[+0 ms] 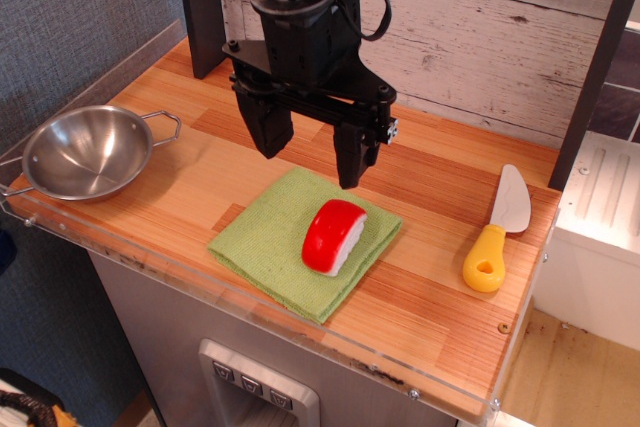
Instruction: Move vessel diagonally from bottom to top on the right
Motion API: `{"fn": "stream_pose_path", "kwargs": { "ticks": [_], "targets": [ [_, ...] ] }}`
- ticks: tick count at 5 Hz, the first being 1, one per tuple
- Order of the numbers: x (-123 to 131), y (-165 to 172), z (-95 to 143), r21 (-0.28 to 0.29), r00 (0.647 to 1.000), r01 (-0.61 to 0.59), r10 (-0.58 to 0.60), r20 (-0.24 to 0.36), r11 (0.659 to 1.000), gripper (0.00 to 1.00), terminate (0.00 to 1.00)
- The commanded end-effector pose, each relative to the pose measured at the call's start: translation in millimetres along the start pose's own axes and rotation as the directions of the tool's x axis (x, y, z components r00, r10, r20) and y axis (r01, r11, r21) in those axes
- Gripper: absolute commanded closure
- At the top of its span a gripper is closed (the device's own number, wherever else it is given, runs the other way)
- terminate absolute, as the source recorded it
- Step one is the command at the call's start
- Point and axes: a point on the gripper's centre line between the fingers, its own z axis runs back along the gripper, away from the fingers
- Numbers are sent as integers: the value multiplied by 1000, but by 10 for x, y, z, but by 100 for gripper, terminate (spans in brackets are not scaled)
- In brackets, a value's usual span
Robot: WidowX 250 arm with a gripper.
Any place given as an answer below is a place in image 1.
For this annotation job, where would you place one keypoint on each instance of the dark vertical post left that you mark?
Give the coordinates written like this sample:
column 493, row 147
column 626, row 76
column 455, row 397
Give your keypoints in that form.
column 206, row 33

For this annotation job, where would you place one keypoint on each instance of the ice dispenser panel with buttons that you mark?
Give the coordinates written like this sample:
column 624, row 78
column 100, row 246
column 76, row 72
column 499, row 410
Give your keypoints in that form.
column 244, row 392

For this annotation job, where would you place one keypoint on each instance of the dark vertical post right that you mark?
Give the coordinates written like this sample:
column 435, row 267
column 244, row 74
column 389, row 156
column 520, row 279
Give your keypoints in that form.
column 604, row 53

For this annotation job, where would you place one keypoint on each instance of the green folded cloth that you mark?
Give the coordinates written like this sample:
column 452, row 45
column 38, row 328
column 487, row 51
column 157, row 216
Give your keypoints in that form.
column 264, row 243

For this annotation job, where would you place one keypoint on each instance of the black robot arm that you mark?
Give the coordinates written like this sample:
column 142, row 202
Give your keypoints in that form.
column 308, row 63

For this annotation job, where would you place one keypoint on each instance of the clear acrylic table guard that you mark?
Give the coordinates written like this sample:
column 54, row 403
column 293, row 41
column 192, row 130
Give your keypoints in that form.
column 411, row 322

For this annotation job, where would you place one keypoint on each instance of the stainless steel bowl with handles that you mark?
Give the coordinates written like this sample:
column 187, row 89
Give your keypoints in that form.
column 92, row 152

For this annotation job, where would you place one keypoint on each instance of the white toy sink unit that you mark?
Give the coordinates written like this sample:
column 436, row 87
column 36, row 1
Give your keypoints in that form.
column 589, row 276

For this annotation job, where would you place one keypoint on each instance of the dark vertical post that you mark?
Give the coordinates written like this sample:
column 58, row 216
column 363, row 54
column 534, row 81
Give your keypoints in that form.
column 604, row 53
column 206, row 33

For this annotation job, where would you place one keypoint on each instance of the yellow handled toy knife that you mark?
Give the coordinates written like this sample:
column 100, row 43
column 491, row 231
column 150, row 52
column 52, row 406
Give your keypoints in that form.
column 484, row 267

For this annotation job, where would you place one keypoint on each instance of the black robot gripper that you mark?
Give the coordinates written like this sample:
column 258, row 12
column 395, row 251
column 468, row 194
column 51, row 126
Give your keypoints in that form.
column 308, row 62

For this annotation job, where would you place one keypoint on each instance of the silver toy fridge cabinet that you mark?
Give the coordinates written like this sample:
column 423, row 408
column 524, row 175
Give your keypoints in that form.
column 165, row 324

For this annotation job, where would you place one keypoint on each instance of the red and white toy sushi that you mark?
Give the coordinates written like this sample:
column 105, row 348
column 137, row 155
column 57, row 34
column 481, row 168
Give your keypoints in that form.
column 332, row 236

